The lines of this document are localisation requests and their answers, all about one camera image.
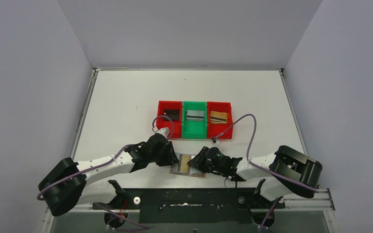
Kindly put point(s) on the silver card stack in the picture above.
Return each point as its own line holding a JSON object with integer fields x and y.
{"x": 195, "y": 115}

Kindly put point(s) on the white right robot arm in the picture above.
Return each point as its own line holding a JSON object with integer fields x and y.
{"x": 283, "y": 172}

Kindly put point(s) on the red bin with black card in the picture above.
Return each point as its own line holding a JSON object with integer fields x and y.
{"x": 164, "y": 122}

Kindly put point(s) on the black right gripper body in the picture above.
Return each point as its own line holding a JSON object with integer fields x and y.
{"x": 202, "y": 158}

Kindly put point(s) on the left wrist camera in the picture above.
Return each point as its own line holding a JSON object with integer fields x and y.
{"x": 164, "y": 131}

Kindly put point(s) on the gold card stack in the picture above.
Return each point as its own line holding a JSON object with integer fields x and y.
{"x": 218, "y": 117}

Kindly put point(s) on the gold card with stripe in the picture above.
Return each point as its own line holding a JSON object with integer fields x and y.
{"x": 183, "y": 166}

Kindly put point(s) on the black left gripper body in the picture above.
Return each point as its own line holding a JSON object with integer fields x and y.
{"x": 166, "y": 153}

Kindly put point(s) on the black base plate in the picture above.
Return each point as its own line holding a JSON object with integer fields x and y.
{"x": 190, "y": 205}

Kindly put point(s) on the black card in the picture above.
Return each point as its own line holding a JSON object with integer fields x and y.
{"x": 172, "y": 114}

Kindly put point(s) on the aluminium frame rail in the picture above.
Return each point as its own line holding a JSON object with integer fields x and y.
{"x": 322, "y": 201}

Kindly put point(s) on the green plastic bin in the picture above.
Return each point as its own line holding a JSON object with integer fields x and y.
{"x": 194, "y": 129}

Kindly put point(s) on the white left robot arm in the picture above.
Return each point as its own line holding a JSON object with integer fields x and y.
{"x": 72, "y": 183}

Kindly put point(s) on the tan leather card holder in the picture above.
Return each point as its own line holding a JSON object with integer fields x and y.
{"x": 192, "y": 172}

